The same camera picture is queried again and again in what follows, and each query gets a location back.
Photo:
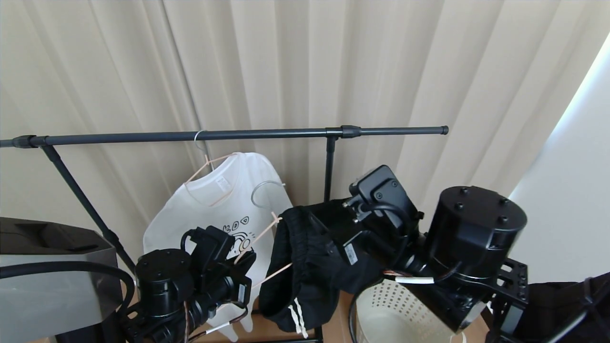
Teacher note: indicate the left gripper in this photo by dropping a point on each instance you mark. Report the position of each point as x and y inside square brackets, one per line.
[224, 295]

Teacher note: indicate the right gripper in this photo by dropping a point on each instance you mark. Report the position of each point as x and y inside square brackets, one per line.
[381, 247]

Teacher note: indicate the black garment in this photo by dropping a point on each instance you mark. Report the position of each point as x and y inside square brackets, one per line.
[305, 257]

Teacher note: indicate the white printed t-shirt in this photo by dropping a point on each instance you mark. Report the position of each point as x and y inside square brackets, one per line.
[171, 224]

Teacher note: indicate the pink clothes hanger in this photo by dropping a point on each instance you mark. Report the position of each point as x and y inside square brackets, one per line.
[275, 218]
[208, 163]

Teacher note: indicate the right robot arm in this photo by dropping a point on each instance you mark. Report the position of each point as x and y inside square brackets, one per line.
[472, 228]

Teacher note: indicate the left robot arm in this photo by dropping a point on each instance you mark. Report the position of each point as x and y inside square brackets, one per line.
[162, 281]

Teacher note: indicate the white laundry basket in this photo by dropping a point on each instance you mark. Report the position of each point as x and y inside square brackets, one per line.
[391, 314]

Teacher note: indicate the black clothes rack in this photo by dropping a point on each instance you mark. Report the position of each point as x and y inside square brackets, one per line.
[143, 137]

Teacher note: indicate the beige curtain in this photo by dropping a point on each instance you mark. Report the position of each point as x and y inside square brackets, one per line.
[381, 62]

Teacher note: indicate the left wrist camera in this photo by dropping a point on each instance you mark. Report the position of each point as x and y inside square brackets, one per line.
[214, 247]

